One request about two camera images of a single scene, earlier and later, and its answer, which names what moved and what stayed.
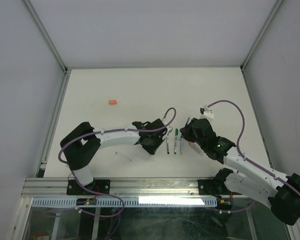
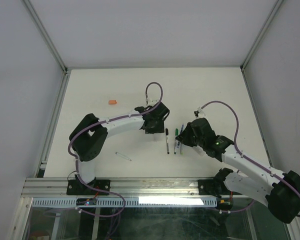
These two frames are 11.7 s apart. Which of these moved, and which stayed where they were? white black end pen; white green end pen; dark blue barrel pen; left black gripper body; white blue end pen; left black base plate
Moved: left black gripper body; dark blue barrel pen
Stayed: left black base plate; white green end pen; white blue end pen; white black end pen
